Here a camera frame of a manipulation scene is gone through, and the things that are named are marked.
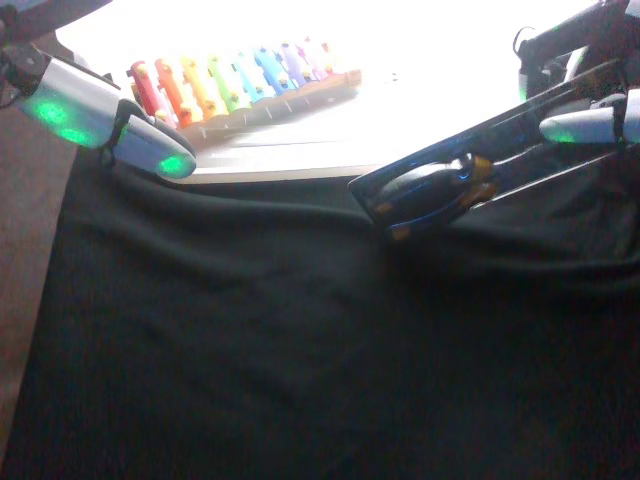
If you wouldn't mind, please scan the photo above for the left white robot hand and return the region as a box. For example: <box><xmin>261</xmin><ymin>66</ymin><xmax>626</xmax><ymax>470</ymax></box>
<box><xmin>0</xmin><ymin>0</ymin><xmax>197</xmax><ymax>180</ymax></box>

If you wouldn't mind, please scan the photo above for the white plastic tray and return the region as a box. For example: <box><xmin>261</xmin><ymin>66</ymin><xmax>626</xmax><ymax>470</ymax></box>
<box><xmin>114</xmin><ymin>0</ymin><xmax>531</xmax><ymax>185</ymax></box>

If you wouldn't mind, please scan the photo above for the clear blister tool package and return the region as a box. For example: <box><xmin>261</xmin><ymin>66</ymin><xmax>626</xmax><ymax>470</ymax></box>
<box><xmin>347</xmin><ymin>58</ymin><xmax>640</xmax><ymax>242</ymax></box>

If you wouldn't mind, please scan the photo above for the black table cloth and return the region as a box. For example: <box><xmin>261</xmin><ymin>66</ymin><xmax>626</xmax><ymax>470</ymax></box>
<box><xmin>0</xmin><ymin>144</ymin><xmax>640</xmax><ymax>480</ymax></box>

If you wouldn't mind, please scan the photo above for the rainbow wooden toy xylophone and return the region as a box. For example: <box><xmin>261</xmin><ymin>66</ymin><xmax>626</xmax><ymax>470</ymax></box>
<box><xmin>127</xmin><ymin>37</ymin><xmax>364</xmax><ymax>131</ymax></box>

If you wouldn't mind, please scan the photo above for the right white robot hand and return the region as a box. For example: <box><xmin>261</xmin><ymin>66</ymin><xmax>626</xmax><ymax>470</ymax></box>
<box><xmin>513</xmin><ymin>0</ymin><xmax>640</xmax><ymax>147</ymax></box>

